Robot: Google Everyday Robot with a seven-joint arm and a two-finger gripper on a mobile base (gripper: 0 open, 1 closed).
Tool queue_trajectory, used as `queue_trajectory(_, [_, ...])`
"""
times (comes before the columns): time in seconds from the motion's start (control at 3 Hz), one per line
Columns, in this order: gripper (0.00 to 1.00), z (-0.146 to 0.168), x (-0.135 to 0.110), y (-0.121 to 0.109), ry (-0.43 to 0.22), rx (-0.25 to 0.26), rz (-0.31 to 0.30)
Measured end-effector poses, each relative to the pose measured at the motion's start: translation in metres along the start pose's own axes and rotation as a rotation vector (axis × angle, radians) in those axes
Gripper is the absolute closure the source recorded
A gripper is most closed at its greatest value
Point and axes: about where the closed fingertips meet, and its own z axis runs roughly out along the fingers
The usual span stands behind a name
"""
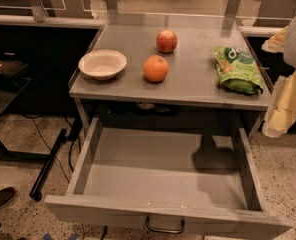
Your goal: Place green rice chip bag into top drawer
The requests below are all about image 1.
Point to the red apple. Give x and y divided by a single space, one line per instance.
166 41

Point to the green rice chip bag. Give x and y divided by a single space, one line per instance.
237 70

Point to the white bowl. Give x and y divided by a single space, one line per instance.
102 64

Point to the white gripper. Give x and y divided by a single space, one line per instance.
280 115

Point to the black shoe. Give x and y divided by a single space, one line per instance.
0 199

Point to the black side table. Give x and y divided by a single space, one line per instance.
12 83

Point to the orange fruit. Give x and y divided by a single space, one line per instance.
155 68

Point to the black metal table leg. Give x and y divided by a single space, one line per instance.
36 191

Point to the grey open top drawer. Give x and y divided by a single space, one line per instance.
208 180

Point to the metal drawer handle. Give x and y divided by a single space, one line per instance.
179 228

